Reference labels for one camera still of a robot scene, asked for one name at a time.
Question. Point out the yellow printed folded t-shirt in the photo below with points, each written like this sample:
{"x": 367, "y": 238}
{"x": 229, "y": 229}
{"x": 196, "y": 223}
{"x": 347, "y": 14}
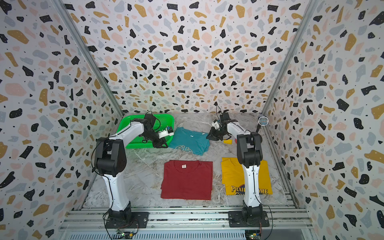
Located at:
{"x": 233, "y": 177}

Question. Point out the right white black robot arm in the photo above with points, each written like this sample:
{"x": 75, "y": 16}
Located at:
{"x": 250, "y": 156}

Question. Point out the left green circuit board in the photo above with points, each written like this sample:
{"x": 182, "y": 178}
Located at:
{"x": 125, "y": 235}

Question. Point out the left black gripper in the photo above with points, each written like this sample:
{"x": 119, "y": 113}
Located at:
{"x": 161, "y": 141}

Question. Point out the aluminium rail frame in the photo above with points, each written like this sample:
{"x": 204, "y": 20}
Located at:
{"x": 189, "y": 223}

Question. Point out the teal t-shirt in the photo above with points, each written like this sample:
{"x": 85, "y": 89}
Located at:
{"x": 190, "y": 141}

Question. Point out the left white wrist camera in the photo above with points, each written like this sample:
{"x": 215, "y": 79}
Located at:
{"x": 168, "y": 131}

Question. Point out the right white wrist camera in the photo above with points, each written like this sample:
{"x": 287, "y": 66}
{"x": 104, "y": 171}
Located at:
{"x": 217, "y": 124}

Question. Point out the right green circuit board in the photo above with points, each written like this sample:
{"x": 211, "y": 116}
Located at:
{"x": 253, "y": 235}

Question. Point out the black stand with round gauge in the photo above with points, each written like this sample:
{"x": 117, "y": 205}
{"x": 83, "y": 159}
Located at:
{"x": 262, "y": 122}

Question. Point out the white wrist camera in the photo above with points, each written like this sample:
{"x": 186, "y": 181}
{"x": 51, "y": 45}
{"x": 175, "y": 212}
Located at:
{"x": 168, "y": 131}
{"x": 217, "y": 124}

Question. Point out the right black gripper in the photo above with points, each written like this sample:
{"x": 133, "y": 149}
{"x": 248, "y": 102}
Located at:
{"x": 212, "y": 136}

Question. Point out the green circuit board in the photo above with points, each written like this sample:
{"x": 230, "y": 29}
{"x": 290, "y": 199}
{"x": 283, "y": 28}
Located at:
{"x": 253, "y": 235}
{"x": 125, "y": 235}

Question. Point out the yellow wooden block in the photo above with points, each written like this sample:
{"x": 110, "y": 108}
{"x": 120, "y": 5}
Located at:
{"x": 229, "y": 142}

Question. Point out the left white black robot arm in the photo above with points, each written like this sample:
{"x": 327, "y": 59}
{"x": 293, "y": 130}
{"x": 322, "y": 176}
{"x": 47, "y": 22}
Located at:
{"x": 111, "y": 160}

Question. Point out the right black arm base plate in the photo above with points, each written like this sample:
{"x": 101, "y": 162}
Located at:
{"x": 237, "y": 220}

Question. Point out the green plastic basket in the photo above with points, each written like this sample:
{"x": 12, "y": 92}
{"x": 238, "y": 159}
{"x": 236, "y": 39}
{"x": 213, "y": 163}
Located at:
{"x": 131, "y": 128}

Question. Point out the red t-shirt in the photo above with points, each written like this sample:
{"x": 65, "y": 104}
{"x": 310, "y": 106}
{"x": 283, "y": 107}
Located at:
{"x": 187, "y": 180}

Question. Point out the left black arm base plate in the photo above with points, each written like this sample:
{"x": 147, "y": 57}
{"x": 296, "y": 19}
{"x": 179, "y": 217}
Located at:
{"x": 130, "y": 221}

